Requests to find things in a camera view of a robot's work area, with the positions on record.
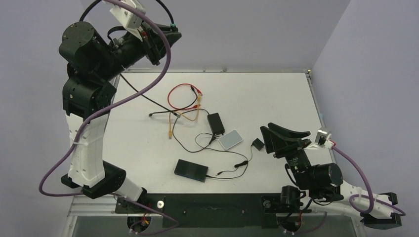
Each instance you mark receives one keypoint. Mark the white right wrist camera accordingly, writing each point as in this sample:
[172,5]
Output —
[322,140]

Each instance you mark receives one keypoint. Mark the white square network box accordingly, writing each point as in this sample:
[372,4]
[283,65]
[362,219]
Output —
[230,140]

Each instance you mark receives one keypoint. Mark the aluminium frame rail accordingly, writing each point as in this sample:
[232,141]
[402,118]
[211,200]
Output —
[101,98]

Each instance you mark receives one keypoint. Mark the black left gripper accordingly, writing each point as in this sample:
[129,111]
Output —
[153,45]

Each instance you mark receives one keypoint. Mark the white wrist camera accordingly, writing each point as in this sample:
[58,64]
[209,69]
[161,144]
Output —
[322,140]
[127,19]

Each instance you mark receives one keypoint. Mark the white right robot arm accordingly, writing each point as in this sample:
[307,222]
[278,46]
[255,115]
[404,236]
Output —
[322,186]

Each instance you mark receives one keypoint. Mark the black power brick adapter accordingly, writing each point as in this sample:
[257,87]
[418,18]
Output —
[215,124]

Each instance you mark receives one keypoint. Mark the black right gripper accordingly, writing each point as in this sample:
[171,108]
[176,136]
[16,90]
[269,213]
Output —
[286,147]

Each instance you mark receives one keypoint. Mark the black ribbed network switch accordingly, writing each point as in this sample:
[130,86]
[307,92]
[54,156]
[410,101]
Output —
[191,170]

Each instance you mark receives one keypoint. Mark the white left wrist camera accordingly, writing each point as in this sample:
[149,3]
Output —
[127,19]

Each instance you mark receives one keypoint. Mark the small black wall adapter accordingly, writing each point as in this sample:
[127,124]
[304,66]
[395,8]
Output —
[258,144]

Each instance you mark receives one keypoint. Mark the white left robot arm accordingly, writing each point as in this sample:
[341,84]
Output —
[93,66]

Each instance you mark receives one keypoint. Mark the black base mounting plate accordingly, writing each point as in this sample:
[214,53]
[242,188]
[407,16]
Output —
[224,210]

